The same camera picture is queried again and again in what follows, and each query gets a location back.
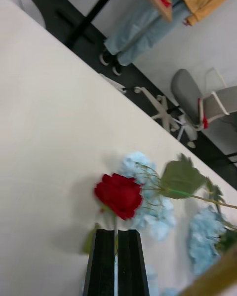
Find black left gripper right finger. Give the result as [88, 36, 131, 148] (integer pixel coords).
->
[118, 228, 150, 296]

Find black metal desk frame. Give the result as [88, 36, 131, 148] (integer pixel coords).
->
[56, 0, 125, 49]

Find grey office chair white base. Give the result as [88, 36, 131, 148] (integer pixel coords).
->
[134, 68, 237, 149]

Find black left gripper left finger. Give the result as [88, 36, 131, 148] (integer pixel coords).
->
[82, 228, 116, 296]

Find person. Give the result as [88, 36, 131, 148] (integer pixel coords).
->
[99, 0, 237, 76]

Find dark green leaf twig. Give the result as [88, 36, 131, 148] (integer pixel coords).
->
[204, 176, 225, 204]

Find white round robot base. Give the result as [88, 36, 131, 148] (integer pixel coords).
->
[0, 0, 47, 29]

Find red rose green stem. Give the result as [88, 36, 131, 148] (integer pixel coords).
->
[82, 173, 144, 262]

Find pale blue flower green stem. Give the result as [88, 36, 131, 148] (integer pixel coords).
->
[120, 151, 237, 242]
[187, 206, 237, 276]

